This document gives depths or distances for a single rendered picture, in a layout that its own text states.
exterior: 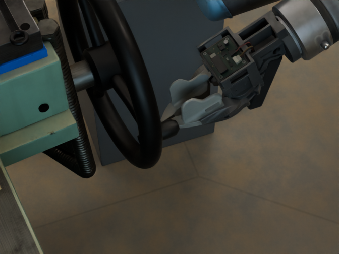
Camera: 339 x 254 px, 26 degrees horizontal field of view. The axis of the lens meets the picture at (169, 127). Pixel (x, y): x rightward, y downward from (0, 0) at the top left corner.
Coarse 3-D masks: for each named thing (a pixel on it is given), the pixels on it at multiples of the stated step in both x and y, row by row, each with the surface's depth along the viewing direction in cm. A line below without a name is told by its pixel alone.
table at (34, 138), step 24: (48, 120) 84; (72, 120) 84; (0, 144) 82; (24, 144) 82; (48, 144) 84; (0, 168) 76; (0, 192) 75; (0, 216) 73; (24, 216) 73; (0, 240) 72; (24, 240) 72
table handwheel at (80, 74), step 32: (64, 0) 100; (96, 0) 83; (96, 32) 93; (128, 32) 82; (96, 64) 92; (128, 64) 82; (96, 96) 106; (128, 96) 91; (160, 128) 87; (128, 160) 100
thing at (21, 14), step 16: (16, 0) 76; (0, 16) 75; (16, 16) 75; (0, 32) 74; (32, 32) 74; (0, 48) 73; (16, 48) 74; (32, 48) 75; (0, 64) 75; (16, 64) 76
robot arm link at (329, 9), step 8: (312, 0) 98; (320, 0) 98; (328, 0) 97; (336, 0) 97; (320, 8) 97; (328, 8) 97; (336, 8) 97; (328, 16) 97; (336, 16) 97; (328, 24) 98; (336, 24) 98; (336, 32) 99; (336, 40) 100
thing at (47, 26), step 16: (32, 0) 80; (32, 16) 80; (48, 32) 78; (64, 48) 82; (64, 64) 83; (64, 80) 85; (80, 112) 93; (80, 128) 96; (64, 144) 112; (80, 144) 99; (64, 160) 112; (80, 160) 103; (80, 176) 110
